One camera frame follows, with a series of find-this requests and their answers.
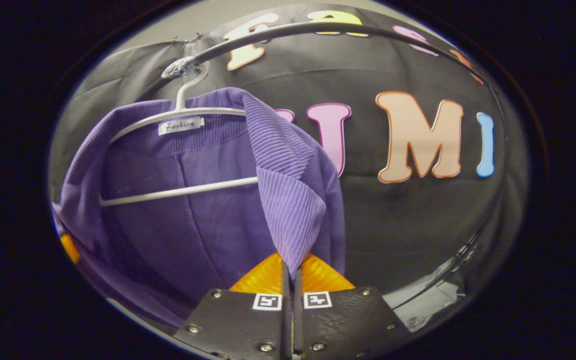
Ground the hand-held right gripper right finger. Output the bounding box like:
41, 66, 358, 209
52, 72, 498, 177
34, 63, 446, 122
293, 252, 414, 360

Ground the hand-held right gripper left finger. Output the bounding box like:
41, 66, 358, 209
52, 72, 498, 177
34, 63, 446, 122
173, 251, 289, 360

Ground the purple ribbed shirt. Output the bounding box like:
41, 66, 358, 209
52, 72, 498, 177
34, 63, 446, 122
50, 87, 346, 331

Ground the white clothes hanger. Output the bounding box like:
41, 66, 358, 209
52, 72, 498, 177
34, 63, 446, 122
99, 56, 260, 208

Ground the black clothes rack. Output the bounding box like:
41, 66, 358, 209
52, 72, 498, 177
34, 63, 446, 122
138, 21, 509, 311

